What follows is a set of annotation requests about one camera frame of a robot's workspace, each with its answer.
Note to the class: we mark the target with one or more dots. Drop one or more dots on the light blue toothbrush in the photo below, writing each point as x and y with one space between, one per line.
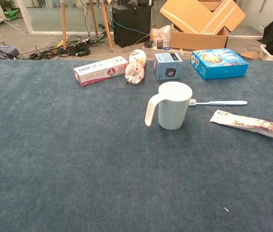
223 102

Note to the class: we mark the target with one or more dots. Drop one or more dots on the white toothpaste tube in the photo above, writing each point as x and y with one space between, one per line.
247 122

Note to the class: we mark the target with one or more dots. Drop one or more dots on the white pink toothpaste box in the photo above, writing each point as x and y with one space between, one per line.
100 71

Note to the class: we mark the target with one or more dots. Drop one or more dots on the clear plastic drink bottle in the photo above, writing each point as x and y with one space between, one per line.
135 70

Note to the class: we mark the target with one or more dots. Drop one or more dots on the small blue speaker box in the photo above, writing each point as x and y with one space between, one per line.
167 67

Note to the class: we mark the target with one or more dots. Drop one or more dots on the blue felt table mat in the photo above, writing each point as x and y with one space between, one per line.
78 157

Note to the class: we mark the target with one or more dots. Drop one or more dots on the black mesh pen holder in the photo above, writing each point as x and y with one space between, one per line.
160 45

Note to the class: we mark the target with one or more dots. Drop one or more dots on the white plastic bag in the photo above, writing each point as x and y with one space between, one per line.
161 32

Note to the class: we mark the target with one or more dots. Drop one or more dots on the black computer tower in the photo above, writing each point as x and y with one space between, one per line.
131 26

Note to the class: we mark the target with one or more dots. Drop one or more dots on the wooden easel leg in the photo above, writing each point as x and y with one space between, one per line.
93 19
64 26
106 26

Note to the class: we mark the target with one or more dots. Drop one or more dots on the blue cookie box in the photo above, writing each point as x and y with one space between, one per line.
218 64

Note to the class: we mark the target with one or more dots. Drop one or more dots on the open cardboard box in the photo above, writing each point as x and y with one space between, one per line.
199 39

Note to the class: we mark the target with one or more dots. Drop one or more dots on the flat cardboard piece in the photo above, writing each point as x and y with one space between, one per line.
249 55

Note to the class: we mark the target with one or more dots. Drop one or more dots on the small white scrap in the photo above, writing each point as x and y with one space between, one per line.
226 209

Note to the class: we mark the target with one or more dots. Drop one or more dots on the green bag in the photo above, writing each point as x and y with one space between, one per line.
11 15

